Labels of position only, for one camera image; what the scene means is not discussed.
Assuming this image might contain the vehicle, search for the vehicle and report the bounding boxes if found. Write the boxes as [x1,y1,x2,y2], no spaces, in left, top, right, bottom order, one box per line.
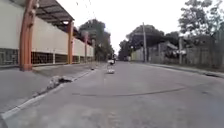
[107,58,116,66]

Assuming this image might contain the small white robot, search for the small white robot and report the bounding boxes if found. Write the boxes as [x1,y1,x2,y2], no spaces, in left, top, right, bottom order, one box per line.
[106,63,116,75]

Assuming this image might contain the dark trees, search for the dark trees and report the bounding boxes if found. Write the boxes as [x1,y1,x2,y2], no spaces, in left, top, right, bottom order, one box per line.
[78,18,116,63]
[118,24,181,62]

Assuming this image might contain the pole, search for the pole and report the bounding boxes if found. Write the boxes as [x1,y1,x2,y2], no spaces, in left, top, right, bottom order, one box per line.
[142,22,148,63]
[178,36,184,65]

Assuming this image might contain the grey asphalt road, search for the grey asphalt road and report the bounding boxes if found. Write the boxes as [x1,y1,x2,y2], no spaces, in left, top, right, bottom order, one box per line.
[0,60,224,128]

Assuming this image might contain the rubble pile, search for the rubble pile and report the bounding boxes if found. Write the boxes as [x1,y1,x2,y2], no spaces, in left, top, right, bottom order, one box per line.
[46,75,74,90]

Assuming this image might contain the building with orange columns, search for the building with orange columns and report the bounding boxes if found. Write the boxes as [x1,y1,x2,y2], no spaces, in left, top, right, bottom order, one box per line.
[0,0,96,72]

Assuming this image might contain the grey concrete pavement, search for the grey concrete pavement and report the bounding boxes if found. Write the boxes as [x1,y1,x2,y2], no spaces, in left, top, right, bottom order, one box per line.
[0,62,98,114]

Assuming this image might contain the pale concrete kerb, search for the pale concrete kerb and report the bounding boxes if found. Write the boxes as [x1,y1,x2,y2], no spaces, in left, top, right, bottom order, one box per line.
[0,68,96,121]

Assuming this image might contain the tree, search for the tree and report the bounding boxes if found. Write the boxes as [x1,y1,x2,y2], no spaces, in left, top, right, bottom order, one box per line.
[178,0,224,38]

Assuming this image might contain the grey wall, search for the grey wall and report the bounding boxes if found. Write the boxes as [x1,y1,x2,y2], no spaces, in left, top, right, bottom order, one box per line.
[130,34,224,70]

